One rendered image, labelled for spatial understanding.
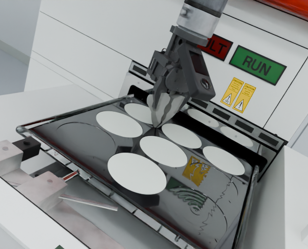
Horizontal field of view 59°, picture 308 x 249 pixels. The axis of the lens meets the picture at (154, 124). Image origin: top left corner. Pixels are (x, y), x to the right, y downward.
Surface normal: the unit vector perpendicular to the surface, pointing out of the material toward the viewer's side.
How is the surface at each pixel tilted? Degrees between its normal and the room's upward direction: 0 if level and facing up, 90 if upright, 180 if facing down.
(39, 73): 90
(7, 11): 90
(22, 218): 0
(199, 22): 90
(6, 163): 90
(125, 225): 0
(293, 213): 0
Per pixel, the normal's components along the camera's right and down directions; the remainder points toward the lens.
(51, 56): -0.42, 0.24
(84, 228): 0.36, -0.84
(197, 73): 0.56, -0.46
